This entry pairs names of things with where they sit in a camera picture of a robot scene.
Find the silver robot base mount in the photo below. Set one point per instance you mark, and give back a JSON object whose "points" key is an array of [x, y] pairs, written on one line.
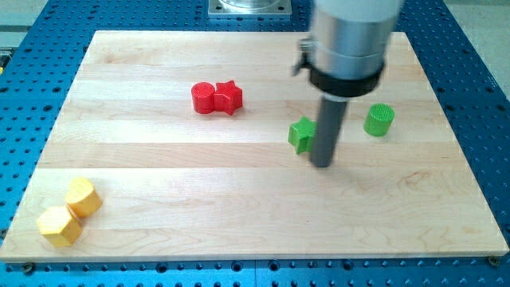
{"points": [[249, 7]]}

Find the green cylinder block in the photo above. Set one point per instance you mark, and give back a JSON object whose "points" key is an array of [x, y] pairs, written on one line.
{"points": [[379, 119]]}

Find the green star block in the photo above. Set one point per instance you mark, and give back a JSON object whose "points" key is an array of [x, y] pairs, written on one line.
{"points": [[301, 135]]}

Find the light wooden board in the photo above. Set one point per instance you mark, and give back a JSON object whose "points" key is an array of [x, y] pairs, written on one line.
{"points": [[179, 185]]}

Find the red cylinder block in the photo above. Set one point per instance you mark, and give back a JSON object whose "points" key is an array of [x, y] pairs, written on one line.
{"points": [[203, 97]]}

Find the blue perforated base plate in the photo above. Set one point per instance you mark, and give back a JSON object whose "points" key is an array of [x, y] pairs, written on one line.
{"points": [[42, 69]]}

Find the yellow heart block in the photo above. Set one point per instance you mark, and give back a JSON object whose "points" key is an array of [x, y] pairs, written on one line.
{"points": [[82, 197]]}

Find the red star block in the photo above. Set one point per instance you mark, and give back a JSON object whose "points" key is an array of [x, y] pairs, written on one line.
{"points": [[228, 97]]}

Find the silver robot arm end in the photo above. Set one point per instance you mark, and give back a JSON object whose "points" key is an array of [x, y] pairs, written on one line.
{"points": [[345, 49]]}

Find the yellow hexagon block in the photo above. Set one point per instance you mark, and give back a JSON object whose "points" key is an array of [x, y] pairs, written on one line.
{"points": [[59, 226]]}

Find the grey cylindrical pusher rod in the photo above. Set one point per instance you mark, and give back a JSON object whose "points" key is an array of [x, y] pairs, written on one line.
{"points": [[328, 125]]}

